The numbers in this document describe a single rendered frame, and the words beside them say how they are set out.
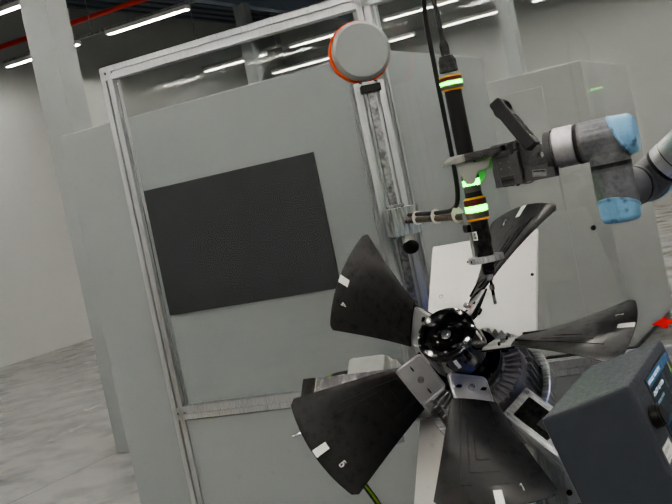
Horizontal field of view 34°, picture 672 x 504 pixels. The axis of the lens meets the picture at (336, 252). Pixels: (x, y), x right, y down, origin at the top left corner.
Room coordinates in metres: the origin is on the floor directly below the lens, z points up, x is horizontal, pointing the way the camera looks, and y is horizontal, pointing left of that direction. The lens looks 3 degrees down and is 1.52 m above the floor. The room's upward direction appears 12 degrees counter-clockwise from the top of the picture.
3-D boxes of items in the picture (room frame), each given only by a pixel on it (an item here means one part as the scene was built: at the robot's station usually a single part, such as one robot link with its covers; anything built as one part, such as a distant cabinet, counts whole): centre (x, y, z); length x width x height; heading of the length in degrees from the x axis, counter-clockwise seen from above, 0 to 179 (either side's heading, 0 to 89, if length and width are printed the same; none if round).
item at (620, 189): (2.01, -0.54, 1.43); 0.11 x 0.08 x 0.11; 140
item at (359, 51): (2.81, -0.16, 1.88); 0.17 x 0.15 x 0.16; 65
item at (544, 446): (2.11, -0.34, 0.98); 0.20 x 0.16 x 0.20; 155
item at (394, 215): (2.72, -0.18, 1.44); 0.10 x 0.07 x 0.08; 10
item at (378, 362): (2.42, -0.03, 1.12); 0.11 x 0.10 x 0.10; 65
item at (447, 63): (2.10, -0.28, 1.55); 0.04 x 0.04 x 0.46
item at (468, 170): (2.08, -0.28, 1.53); 0.09 x 0.03 x 0.06; 75
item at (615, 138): (1.99, -0.53, 1.53); 0.11 x 0.08 x 0.09; 65
